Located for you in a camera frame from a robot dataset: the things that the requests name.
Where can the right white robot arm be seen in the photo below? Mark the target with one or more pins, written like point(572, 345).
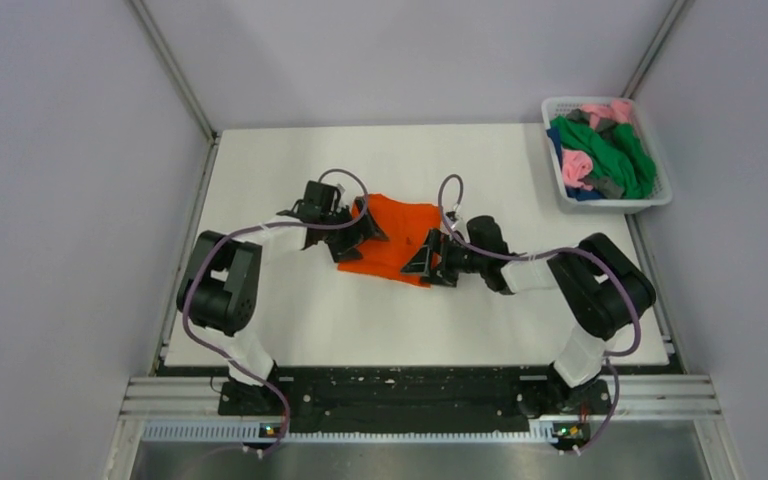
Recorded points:
point(605, 291)

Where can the green t-shirt in basket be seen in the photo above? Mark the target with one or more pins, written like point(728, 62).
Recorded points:
point(642, 162)

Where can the orange t-shirt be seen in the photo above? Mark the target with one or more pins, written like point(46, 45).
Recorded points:
point(406, 226)

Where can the grey t-shirt in basket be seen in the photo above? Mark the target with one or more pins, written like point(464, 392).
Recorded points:
point(578, 167)

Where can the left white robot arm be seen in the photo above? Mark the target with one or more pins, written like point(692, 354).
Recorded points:
point(218, 293)

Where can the white plastic laundry basket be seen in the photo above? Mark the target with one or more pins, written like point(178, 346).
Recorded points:
point(662, 193)

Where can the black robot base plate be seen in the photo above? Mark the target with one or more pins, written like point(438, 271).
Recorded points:
point(414, 400)

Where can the aluminium frame rail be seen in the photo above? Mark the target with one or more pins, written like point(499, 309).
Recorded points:
point(642, 397)

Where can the grey slotted cable duct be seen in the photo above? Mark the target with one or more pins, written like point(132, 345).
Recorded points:
point(264, 433)

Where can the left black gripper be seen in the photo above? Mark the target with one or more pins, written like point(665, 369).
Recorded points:
point(344, 249)

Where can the blue t-shirt in basket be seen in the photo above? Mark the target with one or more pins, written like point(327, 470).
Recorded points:
point(577, 194)

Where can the pink t-shirt in basket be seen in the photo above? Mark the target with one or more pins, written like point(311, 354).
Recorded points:
point(609, 158)

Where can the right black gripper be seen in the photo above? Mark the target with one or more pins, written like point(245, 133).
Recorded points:
point(421, 264)

